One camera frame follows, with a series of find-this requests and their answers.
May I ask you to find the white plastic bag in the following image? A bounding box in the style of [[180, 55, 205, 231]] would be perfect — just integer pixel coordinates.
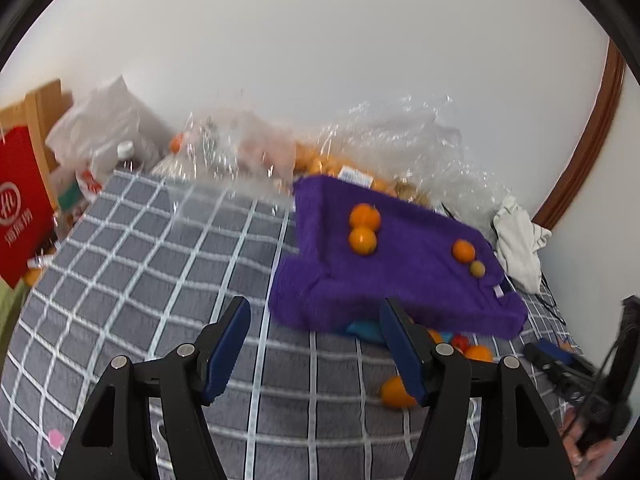
[[46, 76, 168, 200]]

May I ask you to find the black cable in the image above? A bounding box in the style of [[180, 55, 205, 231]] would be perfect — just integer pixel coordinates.
[[537, 268, 566, 326]]

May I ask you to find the small yellow kumquat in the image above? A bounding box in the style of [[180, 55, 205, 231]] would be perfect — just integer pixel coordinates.
[[469, 260, 486, 278]]

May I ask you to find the brown wooden door frame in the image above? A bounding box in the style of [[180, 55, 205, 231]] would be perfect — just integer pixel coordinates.
[[534, 39, 627, 230]]

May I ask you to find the right hand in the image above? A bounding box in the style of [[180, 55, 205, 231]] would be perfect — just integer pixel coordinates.
[[560, 408, 617, 480]]

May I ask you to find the white barcode label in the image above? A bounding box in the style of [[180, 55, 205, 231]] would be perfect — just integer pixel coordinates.
[[337, 166, 374, 188]]

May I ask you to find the small orange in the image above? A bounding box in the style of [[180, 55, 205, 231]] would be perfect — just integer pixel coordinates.
[[451, 238, 476, 264]]

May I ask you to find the purple towel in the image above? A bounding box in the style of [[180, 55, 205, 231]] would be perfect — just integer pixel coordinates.
[[268, 176, 527, 339]]

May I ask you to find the white cloth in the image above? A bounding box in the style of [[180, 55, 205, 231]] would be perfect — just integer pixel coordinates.
[[492, 195, 552, 294]]

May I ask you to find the grey checked bedsheet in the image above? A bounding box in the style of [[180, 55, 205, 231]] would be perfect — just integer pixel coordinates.
[[0, 169, 586, 480]]

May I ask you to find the orange under towel edge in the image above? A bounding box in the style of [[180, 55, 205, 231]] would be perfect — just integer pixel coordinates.
[[427, 328, 444, 344]]

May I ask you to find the red small fruit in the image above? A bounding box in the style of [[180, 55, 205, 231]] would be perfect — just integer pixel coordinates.
[[449, 334, 471, 353]]

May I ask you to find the oval orange on sheet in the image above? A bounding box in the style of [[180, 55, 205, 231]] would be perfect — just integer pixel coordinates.
[[378, 375, 418, 411]]

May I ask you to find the wooden chair frame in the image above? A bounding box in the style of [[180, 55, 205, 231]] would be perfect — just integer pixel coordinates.
[[1, 79, 73, 210]]

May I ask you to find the red box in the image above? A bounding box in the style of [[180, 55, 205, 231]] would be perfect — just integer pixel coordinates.
[[0, 126, 54, 288]]

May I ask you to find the white capped bottle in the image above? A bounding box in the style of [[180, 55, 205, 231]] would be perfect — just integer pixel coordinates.
[[117, 140, 138, 171]]

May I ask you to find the large clear plastic bag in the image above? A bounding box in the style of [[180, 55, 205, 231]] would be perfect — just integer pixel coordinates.
[[295, 96, 508, 240]]

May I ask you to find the clear bag of tangerines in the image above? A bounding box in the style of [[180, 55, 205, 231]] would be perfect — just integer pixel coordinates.
[[150, 104, 298, 196]]

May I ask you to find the blue bowl under towel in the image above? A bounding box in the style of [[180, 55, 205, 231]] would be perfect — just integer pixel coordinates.
[[345, 320, 386, 346]]

